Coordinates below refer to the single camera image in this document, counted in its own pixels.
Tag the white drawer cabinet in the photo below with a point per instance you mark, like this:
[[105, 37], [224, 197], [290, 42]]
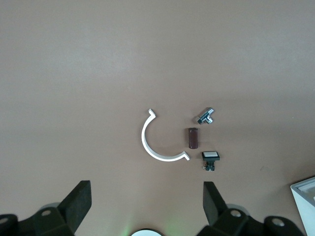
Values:
[[305, 211]]

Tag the black switch with white cap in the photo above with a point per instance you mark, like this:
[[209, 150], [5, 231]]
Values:
[[210, 155]]

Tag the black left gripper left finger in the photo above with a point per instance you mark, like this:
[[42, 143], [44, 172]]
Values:
[[73, 206]]

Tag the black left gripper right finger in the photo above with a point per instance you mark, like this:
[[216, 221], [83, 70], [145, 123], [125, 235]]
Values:
[[216, 211]]

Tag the shiny metal T fitting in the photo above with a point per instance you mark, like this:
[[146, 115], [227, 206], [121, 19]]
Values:
[[205, 116]]

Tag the white semicircular pipe clamp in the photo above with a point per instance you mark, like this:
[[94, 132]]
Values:
[[143, 135]]

